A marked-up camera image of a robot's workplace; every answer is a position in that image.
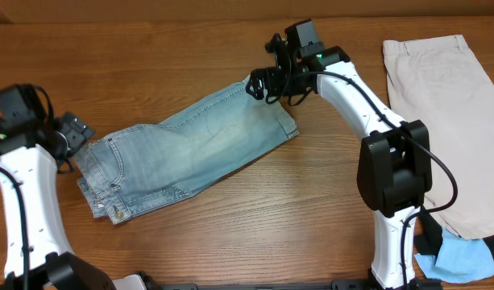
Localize beige shorts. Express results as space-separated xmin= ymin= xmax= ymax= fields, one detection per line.
xmin=383 ymin=35 xmax=494 ymax=239

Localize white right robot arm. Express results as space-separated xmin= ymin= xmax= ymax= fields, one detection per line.
xmin=247 ymin=19 xmax=432 ymax=289

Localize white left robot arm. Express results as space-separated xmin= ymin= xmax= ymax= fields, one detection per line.
xmin=0 ymin=84 xmax=157 ymax=290

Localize light blue denim shorts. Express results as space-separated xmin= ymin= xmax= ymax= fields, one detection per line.
xmin=74 ymin=81 xmax=298 ymax=224

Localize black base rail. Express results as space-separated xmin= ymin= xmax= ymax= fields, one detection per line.
xmin=149 ymin=277 xmax=443 ymax=290

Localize black garment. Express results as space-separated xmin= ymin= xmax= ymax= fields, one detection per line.
xmin=419 ymin=213 xmax=494 ymax=258

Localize light blue cloth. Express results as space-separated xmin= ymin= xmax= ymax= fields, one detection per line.
xmin=414 ymin=229 xmax=494 ymax=284

